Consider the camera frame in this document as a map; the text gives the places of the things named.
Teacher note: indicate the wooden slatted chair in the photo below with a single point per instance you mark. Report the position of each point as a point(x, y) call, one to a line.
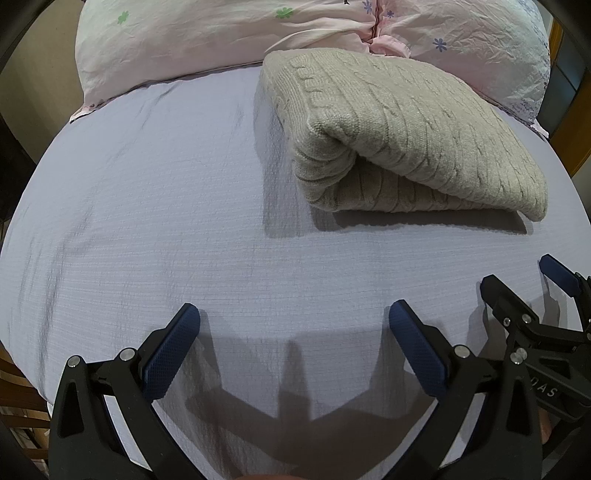
point(21, 406)

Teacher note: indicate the lavender bed sheet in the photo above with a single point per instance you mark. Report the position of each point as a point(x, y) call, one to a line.
point(194, 221)

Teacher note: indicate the pink floral pillow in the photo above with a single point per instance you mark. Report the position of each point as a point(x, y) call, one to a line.
point(194, 41)

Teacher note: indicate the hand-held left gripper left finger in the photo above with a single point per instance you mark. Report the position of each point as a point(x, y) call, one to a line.
point(170, 357)

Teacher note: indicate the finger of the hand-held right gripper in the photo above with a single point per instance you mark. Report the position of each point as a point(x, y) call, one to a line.
point(558, 274)
point(501, 297)

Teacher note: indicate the wooden headboard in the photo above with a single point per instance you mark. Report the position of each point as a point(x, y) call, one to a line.
point(570, 115)

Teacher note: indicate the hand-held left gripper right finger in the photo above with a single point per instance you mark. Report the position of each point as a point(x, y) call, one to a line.
point(415, 353)

